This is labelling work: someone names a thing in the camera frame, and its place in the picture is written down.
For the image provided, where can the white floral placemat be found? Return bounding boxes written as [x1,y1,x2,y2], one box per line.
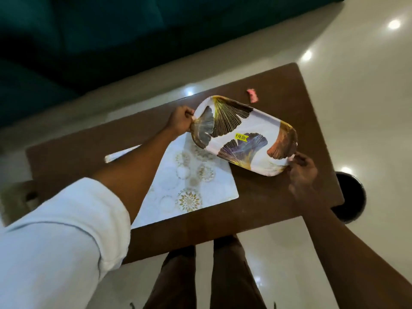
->
[104,131,239,230]

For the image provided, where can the brown trousers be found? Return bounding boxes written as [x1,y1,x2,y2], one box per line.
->
[130,234,277,309]

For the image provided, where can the beige plastic stool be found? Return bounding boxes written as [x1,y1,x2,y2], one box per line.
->
[0,180,38,226]

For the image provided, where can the person's right hand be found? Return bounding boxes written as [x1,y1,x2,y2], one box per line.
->
[287,152,319,205]

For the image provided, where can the person's left forearm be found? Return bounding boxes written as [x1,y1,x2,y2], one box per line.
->
[91,127,181,224]

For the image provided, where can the dark green armchair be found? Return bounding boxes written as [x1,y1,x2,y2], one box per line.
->
[0,59,79,127]

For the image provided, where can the leaf print tray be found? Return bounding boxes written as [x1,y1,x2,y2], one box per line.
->
[190,95,298,177]

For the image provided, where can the person's right forearm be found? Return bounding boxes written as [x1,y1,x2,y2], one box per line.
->
[301,197,412,309]

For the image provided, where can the black trash bin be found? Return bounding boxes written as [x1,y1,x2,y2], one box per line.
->
[331,172,367,224]

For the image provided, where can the person's left hand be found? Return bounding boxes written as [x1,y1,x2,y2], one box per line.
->
[166,106,196,137]

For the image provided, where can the dark green sofa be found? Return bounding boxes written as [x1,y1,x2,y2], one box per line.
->
[0,0,350,126]

